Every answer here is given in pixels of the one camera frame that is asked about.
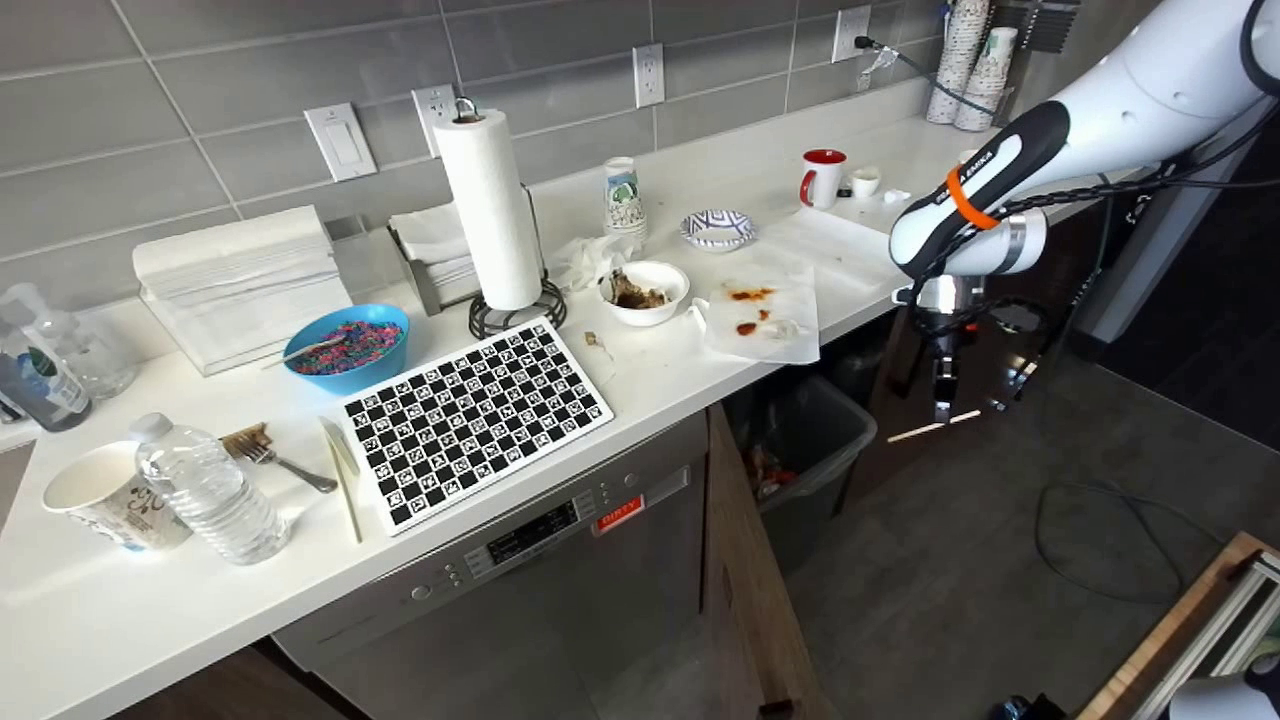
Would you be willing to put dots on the black white checkered board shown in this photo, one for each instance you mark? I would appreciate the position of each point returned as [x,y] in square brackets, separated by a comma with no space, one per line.
[456,424]

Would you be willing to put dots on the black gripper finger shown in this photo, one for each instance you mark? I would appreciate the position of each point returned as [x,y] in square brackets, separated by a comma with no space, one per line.
[947,406]

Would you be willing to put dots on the clear plastic water bottle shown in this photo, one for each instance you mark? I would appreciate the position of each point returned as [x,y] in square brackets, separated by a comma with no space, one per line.
[197,479]

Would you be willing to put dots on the wooden chopstick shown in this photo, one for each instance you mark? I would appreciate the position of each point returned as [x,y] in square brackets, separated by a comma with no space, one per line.
[341,460]

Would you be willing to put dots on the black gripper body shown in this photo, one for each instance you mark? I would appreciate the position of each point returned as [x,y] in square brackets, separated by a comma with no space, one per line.
[948,308]

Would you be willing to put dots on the white rectangular tray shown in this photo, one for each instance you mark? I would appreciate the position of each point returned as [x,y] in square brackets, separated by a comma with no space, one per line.
[841,247]

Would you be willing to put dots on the stained white paper napkin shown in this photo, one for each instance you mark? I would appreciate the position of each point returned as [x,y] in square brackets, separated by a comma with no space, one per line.
[759,314]

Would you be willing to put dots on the patterned paper cup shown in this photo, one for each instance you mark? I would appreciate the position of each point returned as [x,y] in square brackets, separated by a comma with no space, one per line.
[109,497]

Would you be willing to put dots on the metal fork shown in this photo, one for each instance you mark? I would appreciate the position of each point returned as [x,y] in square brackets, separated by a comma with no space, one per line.
[258,447]

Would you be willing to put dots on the white bowl with food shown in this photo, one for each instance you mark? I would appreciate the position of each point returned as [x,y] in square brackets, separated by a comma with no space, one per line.
[643,292]

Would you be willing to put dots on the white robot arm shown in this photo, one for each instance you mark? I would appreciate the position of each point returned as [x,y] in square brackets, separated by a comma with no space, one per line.
[1176,79]

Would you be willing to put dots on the open wooden cabinet door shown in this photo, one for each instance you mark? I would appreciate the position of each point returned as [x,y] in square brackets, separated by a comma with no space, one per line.
[759,644]

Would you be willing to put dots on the white wall switch plate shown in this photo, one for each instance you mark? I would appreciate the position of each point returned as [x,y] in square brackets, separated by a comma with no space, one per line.
[341,141]

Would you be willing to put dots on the white green small bottle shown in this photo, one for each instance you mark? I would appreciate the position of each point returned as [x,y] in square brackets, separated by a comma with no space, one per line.
[621,190]

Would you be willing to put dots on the stainless dishwasher front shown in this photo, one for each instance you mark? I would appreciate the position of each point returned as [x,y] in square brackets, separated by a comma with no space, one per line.
[530,612]

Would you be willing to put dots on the white wall outlet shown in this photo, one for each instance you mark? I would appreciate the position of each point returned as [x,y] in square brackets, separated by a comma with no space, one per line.
[648,72]

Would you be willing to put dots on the patterned small plate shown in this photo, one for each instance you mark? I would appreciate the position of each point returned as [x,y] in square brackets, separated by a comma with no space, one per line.
[717,228]

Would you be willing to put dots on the stack of paper cups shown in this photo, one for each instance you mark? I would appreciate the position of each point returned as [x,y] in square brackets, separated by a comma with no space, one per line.
[972,65]

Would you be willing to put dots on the blue bowl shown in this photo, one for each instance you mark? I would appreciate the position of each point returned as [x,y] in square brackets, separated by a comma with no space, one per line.
[349,348]

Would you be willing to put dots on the black wire towel holder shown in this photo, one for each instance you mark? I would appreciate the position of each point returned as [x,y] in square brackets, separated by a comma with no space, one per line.
[512,318]

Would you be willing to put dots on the metal napkin dispenser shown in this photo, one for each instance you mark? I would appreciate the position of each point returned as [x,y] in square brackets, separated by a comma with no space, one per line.
[438,257]

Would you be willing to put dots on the small white cup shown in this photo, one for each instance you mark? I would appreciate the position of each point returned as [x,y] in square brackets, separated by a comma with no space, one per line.
[866,180]

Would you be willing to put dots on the stack of white napkins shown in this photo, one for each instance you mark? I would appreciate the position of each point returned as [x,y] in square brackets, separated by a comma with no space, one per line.
[233,292]

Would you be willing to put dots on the dark trash bin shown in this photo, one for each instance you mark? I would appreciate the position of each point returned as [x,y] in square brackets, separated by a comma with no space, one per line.
[798,442]

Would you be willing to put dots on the red white mug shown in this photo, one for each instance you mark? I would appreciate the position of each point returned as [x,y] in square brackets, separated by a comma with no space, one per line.
[821,178]

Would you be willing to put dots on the white paper towel roll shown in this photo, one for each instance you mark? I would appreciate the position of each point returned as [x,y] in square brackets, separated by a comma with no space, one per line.
[476,160]

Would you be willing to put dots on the clear plastic container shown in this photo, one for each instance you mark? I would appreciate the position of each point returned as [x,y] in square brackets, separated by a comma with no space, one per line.
[55,362]

